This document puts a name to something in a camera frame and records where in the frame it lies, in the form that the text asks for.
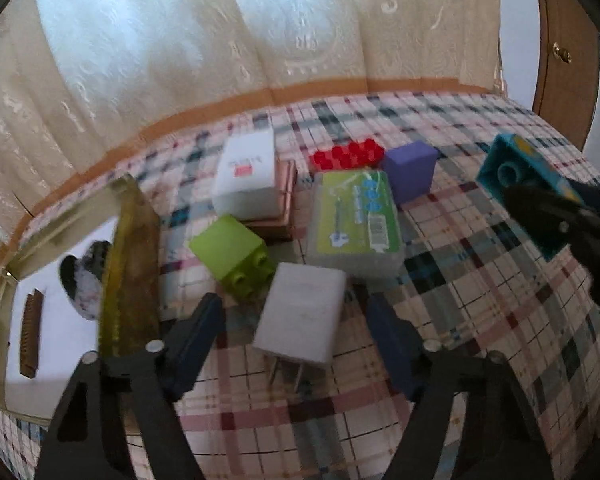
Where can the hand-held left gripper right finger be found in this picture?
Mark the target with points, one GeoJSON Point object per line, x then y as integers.
{"type": "Point", "coordinates": [391, 347]}

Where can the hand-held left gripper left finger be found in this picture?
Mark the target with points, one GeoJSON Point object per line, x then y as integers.
{"type": "Point", "coordinates": [199, 342]}

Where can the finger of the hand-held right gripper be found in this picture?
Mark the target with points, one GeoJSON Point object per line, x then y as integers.
{"type": "Point", "coordinates": [555, 220]}
{"type": "Point", "coordinates": [597, 200]}

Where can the teal building block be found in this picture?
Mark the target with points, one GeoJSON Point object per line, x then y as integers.
{"type": "Point", "coordinates": [500, 167]}

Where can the green building block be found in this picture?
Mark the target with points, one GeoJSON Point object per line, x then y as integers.
{"type": "Point", "coordinates": [225, 250]}

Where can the gold tin tray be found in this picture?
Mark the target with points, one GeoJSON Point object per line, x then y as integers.
{"type": "Point", "coordinates": [130, 270]}

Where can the clear green-labelled plastic box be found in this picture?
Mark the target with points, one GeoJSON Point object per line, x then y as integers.
{"type": "Point", "coordinates": [355, 220]}

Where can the purple cube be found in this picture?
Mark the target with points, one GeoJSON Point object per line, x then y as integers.
{"type": "Point", "coordinates": [410, 170]}

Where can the red building block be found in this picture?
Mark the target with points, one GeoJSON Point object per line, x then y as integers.
{"type": "Point", "coordinates": [347, 155]}

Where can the white charger plug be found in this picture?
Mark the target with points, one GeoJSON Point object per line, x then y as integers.
{"type": "Point", "coordinates": [302, 310]}

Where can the wooden door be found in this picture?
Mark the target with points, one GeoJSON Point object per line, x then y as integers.
{"type": "Point", "coordinates": [570, 95]}

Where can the black and white hair clip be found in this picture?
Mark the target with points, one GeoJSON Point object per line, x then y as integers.
{"type": "Point", "coordinates": [85, 285]}

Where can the brass door knob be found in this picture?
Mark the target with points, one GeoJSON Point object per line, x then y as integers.
{"type": "Point", "coordinates": [562, 52]}

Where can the small wooden block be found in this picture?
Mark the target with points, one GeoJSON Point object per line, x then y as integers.
{"type": "Point", "coordinates": [282, 210]}

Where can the brown comb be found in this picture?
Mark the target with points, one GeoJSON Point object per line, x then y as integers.
{"type": "Point", "coordinates": [31, 335]}

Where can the white box with red label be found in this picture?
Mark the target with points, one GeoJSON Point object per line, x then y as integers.
{"type": "Point", "coordinates": [245, 175]}

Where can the cream lace curtain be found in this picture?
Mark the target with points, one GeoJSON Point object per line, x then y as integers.
{"type": "Point", "coordinates": [180, 35]}

